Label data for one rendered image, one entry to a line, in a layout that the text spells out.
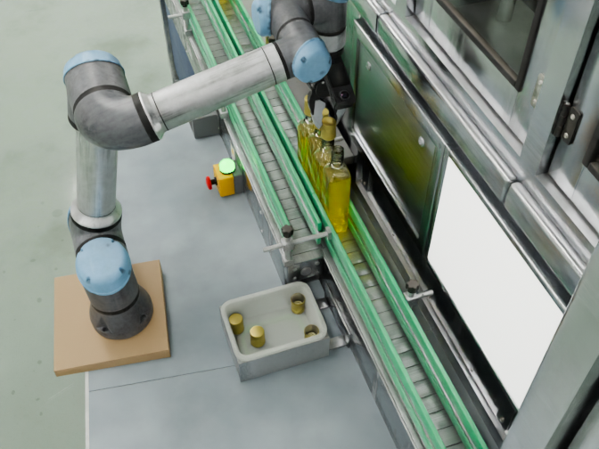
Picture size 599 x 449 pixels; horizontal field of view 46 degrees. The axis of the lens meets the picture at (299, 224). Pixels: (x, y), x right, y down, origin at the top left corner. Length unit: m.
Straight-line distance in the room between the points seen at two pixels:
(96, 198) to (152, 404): 0.49
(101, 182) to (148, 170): 0.62
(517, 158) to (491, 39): 0.21
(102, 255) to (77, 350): 0.27
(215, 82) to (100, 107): 0.21
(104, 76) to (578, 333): 1.09
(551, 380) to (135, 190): 1.72
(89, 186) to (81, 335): 0.40
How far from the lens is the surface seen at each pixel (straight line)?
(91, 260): 1.64
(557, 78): 1.12
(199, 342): 1.78
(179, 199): 2.10
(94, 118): 1.35
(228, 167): 2.03
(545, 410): 0.58
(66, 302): 1.87
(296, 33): 1.36
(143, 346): 1.76
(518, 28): 1.23
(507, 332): 1.39
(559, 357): 0.54
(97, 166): 1.56
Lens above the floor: 2.23
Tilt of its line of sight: 48 degrees down
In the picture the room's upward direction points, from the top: straight up
